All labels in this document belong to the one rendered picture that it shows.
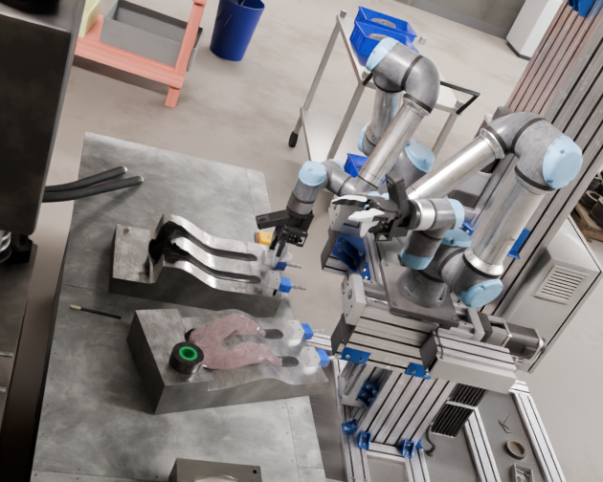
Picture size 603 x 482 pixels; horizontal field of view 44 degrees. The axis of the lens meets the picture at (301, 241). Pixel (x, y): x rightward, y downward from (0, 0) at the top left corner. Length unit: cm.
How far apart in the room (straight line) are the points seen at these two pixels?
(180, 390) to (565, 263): 126
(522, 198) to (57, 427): 125
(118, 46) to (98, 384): 339
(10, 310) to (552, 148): 144
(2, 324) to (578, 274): 170
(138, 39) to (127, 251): 289
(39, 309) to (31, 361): 30
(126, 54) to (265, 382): 336
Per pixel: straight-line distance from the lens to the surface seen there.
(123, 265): 223
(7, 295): 218
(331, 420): 298
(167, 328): 200
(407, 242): 189
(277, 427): 203
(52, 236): 370
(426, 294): 223
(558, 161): 192
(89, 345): 206
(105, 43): 509
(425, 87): 225
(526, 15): 998
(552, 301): 258
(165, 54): 503
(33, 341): 317
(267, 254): 237
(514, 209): 201
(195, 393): 193
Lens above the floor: 224
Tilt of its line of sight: 32 degrees down
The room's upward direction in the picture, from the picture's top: 24 degrees clockwise
